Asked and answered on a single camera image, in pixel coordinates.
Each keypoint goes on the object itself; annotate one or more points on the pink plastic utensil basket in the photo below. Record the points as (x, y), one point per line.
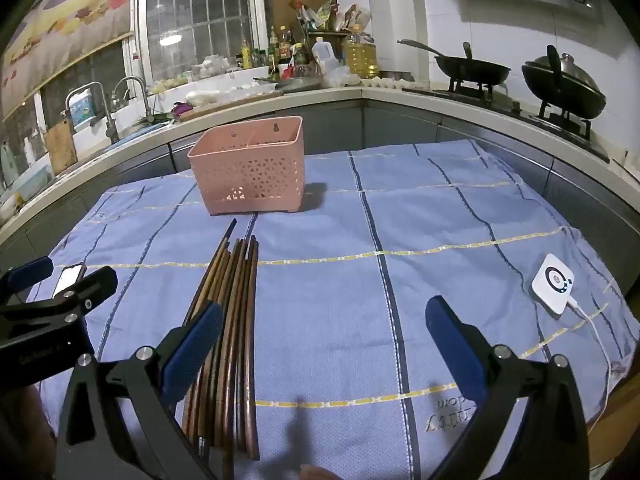
(250, 180)

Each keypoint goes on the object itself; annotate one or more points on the printed kettle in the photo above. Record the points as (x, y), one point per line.
(81, 110)

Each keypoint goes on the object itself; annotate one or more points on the fruit wall poster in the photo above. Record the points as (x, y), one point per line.
(65, 15)

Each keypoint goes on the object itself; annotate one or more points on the blue checked cloth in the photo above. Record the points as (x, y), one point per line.
(350, 285)

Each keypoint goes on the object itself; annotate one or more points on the white plastic jug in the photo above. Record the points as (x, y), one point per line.
(325, 57)

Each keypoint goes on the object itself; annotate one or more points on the yellow cooking oil bottle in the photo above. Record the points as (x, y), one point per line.
(361, 57)

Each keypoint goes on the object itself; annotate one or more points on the black gas stove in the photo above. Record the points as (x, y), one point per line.
(550, 125)

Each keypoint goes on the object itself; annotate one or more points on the curved steel faucet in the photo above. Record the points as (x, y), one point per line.
(142, 91)

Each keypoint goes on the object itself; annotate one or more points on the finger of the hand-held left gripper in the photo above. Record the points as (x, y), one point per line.
(92, 287)
(30, 272)

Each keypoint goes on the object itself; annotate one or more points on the black wok with steel lid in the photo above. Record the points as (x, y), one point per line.
(565, 92)

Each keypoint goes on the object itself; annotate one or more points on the purple vegetable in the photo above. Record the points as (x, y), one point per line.
(181, 110)

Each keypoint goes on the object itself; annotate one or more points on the angular steel faucet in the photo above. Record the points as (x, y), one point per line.
(105, 110)

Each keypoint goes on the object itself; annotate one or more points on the pile of food bags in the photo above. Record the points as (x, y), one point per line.
(335, 15)

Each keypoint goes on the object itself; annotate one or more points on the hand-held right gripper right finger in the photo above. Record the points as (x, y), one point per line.
(450, 350)

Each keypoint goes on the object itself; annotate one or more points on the person's left forearm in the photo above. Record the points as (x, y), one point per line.
(22, 435)

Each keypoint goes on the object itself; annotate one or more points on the grey metal pan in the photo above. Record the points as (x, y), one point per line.
(300, 84)

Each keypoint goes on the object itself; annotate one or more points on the row of sauce bottles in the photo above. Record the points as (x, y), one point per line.
(285, 45)

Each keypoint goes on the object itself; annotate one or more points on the green bottle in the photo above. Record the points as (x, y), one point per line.
(7, 165)

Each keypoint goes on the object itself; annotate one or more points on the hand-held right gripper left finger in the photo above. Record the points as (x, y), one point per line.
(192, 345)

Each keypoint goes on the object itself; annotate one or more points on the barred window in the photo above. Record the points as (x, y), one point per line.
(200, 5)

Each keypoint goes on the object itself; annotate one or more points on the white square device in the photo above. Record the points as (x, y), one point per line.
(550, 285)

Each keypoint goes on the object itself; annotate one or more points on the small wooden cutting board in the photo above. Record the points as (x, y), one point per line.
(61, 150)

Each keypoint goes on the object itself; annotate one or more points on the white egg tray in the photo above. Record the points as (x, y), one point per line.
(387, 82)

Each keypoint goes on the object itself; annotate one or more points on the bundle of wooden chopsticks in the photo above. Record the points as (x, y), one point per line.
(240, 310)

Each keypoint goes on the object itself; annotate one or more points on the black open wok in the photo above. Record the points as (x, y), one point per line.
(470, 72)

